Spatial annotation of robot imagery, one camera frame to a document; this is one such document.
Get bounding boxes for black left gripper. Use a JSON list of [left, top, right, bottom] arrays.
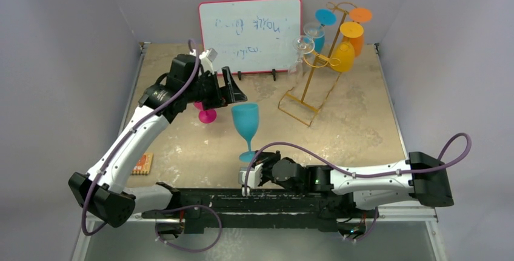
[[185, 67, 246, 110]]

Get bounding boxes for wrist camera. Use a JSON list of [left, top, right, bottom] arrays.
[[238, 164, 263, 188], [199, 48, 218, 73]]

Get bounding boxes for clear wine glass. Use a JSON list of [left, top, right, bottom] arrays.
[[287, 35, 315, 87], [303, 22, 325, 53]]

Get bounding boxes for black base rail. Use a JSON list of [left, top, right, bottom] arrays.
[[140, 188, 362, 236]]

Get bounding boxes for rear clear wine glass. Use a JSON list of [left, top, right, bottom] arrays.
[[303, 22, 325, 53]]

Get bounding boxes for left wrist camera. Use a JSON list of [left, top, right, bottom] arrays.
[[199, 48, 218, 73]]

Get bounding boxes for rear blue wine glass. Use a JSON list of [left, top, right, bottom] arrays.
[[311, 8, 337, 53]]

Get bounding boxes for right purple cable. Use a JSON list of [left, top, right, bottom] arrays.
[[242, 133, 473, 244]]

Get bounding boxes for red framed whiteboard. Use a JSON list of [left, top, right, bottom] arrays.
[[198, 0, 302, 74]]

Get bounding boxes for light blue wine glass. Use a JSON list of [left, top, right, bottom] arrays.
[[231, 103, 260, 162]]

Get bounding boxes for front clear wine glass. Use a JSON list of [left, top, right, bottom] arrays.
[[287, 35, 315, 87]]

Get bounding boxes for orange wine glass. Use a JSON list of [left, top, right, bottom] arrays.
[[340, 7, 373, 58]]

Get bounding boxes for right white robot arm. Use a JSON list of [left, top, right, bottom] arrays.
[[238, 152, 454, 217]]

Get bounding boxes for orange small circuit board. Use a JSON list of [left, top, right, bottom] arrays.
[[131, 153, 153, 176]]

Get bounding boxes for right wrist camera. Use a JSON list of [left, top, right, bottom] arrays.
[[238, 164, 263, 188]]

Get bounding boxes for gold wire wine glass rack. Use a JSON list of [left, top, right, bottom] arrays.
[[278, 1, 358, 127]]

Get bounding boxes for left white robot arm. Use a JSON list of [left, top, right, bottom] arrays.
[[68, 54, 247, 228]]

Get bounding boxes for yellow wine glass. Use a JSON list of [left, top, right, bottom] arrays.
[[329, 22, 364, 73]]

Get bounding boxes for pink wine glass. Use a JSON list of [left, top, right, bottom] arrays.
[[193, 102, 217, 124]]

